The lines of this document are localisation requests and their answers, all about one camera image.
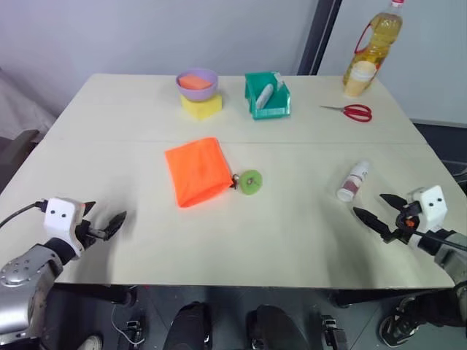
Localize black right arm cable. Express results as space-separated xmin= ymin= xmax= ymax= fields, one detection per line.
xmin=412 ymin=227 xmax=467 ymax=252

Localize orange cloth pouch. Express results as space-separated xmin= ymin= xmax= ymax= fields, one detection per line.
xmin=163 ymin=136 xmax=235 ymax=209

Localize green kiwi slice toy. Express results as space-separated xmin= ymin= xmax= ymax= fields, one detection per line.
xmin=236 ymin=168 xmax=264 ymax=197

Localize black table caster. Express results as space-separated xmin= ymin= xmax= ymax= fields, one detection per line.
xmin=118 ymin=319 xmax=146 ymax=350
xmin=320 ymin=314 xmax=350 ymax=350

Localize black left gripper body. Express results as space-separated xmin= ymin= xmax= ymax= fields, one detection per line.
xmin=74 ymin=217 xmax=111 ymax=253

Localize white tube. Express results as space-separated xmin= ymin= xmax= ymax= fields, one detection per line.
xmin=255 ymin=83 xmax=276 ymax=109

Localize small white plastic bottle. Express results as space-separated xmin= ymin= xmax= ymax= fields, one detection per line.
xmin=336 ymin=160 xmax=371 ymax=203

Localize cooking oil bottle red handle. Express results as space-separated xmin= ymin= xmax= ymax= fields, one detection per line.
xmin=342 ymin=0 xmax=404 ymax=94

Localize red handled scissors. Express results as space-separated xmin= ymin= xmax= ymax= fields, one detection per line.
xmin=320 ymin=104 xmax=374 ymax=123

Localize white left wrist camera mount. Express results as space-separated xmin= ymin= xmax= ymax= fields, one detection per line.
xmin=42 ymin=198 xmax=87 ymax=253

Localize purple plastic bowl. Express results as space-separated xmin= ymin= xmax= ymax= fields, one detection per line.
xmin=176 ymin=67 xmax=220 ymax=102

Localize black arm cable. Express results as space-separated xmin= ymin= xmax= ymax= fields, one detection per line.
xmin=0 ymin=199 xmax=49 ymax=229
xmin=412 ymin=227 xmax=467 ymax=252

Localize dark rounded shape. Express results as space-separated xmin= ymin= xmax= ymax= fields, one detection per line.
xmin=245 ymin=303 xmax=312 ymax=350
xmin=163 ymin=301 xmax=213 ymax=350

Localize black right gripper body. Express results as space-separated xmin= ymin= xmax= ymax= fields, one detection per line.
xmin=391 ymin=201 xmax=425 ymax=244

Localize green plastic storage bin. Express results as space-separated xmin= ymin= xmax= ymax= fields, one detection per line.
xmin=244 ymin=71 xmax=293 ymax=122

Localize beige paper cup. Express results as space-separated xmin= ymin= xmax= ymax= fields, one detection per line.
xmin=342 ymin=61 xmax=377 ymax=98

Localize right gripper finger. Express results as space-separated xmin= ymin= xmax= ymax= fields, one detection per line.
xmin=352 ymin=206 xmax=395 ymax=243
xmin=379 ymin=193 xmax=407 ymax=211

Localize dark grey pillar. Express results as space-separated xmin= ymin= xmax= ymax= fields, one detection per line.
xmin=296 ymin=0 xmax=344 ymax=77

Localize yellow sponge block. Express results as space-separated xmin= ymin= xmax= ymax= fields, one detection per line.
xmin=180 ymin=93 xmax=225 ymax=122

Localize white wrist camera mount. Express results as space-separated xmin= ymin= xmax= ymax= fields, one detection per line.
xmin=406 ymin=184 xmax=448 ymax=233
xmin=42 ymin=198 xmax=87 ymax=253

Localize black and white shoe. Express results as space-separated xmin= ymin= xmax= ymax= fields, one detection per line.
xmin=379 ymin=295 xmax=425 ymax=348

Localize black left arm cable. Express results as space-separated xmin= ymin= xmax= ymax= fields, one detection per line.
xmin=0 ymin=199 xmax=49 ymax=229

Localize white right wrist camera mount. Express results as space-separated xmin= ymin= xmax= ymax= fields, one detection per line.
xmin=406 ymin=184 xmax=448 ymax=233

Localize orange sponge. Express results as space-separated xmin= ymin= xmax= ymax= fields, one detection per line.
xmin=178 ymin=74 xmax=213 ymax=90

